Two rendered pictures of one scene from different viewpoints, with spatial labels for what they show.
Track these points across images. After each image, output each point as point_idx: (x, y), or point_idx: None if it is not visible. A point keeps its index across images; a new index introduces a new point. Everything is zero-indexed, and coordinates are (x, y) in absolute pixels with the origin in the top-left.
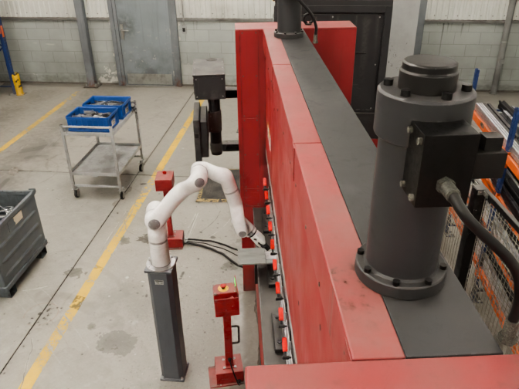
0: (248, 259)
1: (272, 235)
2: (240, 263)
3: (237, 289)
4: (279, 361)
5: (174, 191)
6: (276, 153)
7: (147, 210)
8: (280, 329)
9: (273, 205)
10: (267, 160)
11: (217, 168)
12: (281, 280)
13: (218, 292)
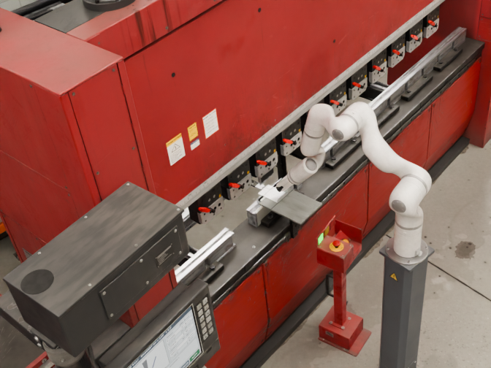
0: (305, 203)
1: (292, 140)
2: (318, 202)
3: (331, 220)
4: None
5: (387, 144)
6: (283, 40)
7: (421, 183)
8: (341, 150)
9: (268, 134)
10: None
11: (329, 105)
12: (341, 96)
13: (347, 244)
